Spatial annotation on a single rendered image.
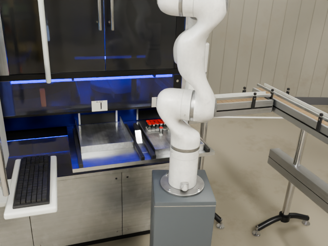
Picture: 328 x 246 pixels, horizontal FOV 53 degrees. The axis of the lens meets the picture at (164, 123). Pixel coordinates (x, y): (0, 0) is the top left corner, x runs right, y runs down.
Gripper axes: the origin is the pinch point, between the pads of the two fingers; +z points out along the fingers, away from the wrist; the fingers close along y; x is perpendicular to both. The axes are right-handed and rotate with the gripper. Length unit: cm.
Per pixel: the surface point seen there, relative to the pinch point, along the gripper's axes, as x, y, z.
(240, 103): -46, -54, 18
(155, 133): -21.7, 12.2, 22.2
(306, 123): -13, -82, 21
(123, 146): -8.6, 33.1, 21.0
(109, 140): -18.5, 38.9, 22.1
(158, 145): -7.6, 14.9, 22.1
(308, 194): 0, -84, 65
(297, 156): -19, -86, 48
